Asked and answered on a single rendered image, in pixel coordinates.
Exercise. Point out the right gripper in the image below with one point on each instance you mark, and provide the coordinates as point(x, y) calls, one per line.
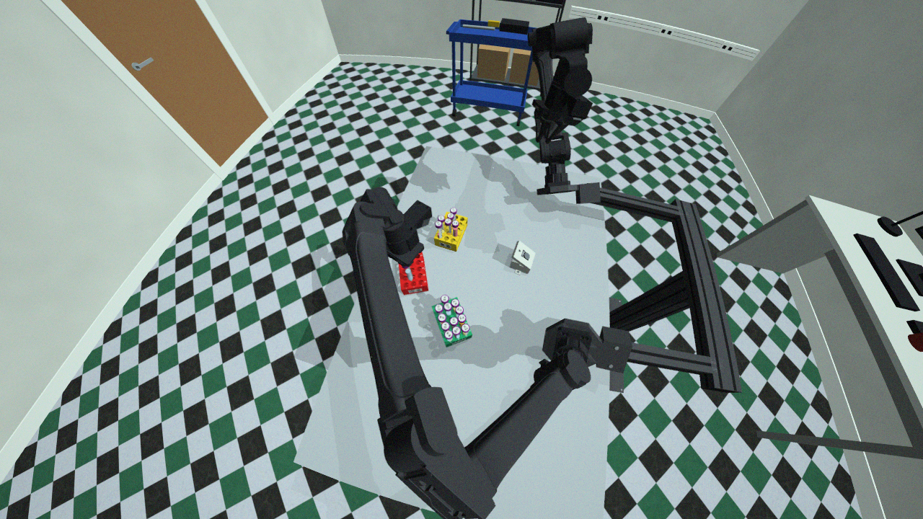
point(547, 119)

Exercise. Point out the red tube rack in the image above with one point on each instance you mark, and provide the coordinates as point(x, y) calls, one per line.
point(416, 285)

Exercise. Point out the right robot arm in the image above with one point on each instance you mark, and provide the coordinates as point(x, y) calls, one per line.
point(562, 40)

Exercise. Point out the yellow tube rack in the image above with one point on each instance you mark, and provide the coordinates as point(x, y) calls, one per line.
point(447, 241)

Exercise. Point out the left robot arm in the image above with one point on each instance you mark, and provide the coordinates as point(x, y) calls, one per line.
point(423, 446)

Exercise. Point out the green tube rack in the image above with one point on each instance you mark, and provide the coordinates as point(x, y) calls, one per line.
point(455, 340)

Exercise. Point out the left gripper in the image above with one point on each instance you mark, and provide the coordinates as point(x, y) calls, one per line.
point(401, 253)

